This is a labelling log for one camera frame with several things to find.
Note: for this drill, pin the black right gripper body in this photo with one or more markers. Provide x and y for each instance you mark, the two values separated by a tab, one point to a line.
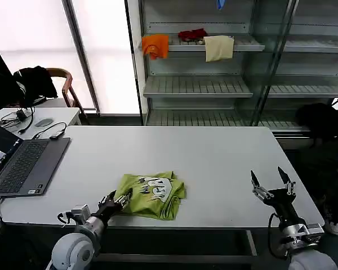
283	202

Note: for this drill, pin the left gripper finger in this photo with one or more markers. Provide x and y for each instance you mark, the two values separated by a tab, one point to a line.
125	197
108	196

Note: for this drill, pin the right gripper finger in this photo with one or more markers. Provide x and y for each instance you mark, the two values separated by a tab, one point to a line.
283	175
254	180

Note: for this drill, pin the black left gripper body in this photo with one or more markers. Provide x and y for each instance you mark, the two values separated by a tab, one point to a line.
108	209

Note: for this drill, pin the green t-shirt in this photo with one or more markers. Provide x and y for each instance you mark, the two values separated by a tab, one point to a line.
155	202

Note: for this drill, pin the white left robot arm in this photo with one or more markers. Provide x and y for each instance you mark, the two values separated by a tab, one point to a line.
73	250

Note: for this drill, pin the person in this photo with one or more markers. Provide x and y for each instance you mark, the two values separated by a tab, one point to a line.
324	166

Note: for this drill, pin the person's white shoe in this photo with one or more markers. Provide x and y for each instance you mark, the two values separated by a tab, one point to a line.
333	222

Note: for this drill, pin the dark grey laptop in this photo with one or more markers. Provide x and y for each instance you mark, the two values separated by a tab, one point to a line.
31	163

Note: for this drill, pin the grey rack behind glass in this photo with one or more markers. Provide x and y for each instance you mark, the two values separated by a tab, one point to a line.
312	88

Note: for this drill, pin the small white desk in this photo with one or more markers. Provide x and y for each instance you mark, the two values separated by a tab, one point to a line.
62	115

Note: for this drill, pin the wooden chair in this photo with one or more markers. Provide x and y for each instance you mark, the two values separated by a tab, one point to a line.
70	94

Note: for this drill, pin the grey shelf rack with cloths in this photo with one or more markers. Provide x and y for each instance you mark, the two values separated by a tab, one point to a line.
197	87

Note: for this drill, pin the black charger adapter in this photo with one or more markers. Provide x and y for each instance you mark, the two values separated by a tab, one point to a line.
21	115

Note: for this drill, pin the black jacket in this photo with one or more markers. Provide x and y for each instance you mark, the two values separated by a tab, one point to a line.
36	84

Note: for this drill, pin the dark metal table frame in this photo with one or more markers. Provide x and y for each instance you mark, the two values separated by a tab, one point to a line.
250	244

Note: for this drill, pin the grey window frame post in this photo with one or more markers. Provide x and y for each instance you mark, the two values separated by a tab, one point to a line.
81	56

